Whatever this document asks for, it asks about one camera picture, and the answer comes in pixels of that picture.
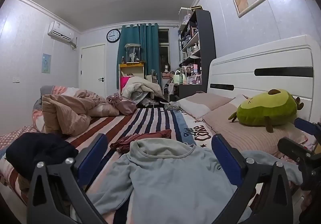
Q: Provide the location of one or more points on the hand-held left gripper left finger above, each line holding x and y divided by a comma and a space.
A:
94, 156

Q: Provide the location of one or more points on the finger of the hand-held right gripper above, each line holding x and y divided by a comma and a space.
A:
288, 146
307, 124

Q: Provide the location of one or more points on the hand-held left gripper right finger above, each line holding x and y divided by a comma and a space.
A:
223, 156

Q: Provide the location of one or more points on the light blue sweatshirt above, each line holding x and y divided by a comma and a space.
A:
163, 176

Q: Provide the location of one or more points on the pink pillow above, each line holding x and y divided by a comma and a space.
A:
240, 133
205, 103

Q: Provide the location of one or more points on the green avocado plush toy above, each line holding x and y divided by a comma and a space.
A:
265, 108

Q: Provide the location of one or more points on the peach quilt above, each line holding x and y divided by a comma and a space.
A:
70, 111

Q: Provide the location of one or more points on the dark navy cloth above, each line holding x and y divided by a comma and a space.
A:
37, 148

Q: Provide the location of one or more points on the maroon garment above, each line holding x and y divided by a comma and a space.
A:
150, 136

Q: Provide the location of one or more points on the pink satin bag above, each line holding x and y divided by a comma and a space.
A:
123, 103

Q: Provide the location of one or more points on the striped printed bedsheet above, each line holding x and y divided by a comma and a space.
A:
150, 118

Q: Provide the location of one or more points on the dark desk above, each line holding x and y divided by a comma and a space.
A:
190, 91

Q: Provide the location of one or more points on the olive cloth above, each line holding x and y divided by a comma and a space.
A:
22, 183

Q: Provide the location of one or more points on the pink shopping bag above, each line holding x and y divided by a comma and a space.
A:
124, 84

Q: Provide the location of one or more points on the white bed headboard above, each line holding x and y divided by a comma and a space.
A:
263, 58

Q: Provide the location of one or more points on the pile of beige blankets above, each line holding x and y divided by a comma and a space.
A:
143, 88

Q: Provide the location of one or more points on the red dotted cloth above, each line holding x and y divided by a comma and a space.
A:
12, 136

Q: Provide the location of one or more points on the white door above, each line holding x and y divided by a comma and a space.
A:
92, 68

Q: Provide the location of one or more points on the yellow cabinet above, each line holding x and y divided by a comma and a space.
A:
131, 65

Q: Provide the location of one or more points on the mannequin head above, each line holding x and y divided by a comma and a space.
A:
166, 69

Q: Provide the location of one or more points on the glass display case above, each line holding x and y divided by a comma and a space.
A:
132, 53

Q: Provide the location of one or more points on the dark bookshelf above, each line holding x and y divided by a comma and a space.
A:
207, 38

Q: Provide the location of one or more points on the teal curtain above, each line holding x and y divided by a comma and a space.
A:
148, 48

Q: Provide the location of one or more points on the window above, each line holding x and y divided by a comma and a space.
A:
164, 48

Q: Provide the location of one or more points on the white air conditioner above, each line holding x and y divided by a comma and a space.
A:
60, 30

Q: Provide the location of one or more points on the small blue wall poster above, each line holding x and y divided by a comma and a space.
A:
46, 63

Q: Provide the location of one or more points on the wall switch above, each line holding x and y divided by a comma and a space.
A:
16, 79

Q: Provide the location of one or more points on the round wall clock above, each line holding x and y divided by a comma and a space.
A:
113, 35

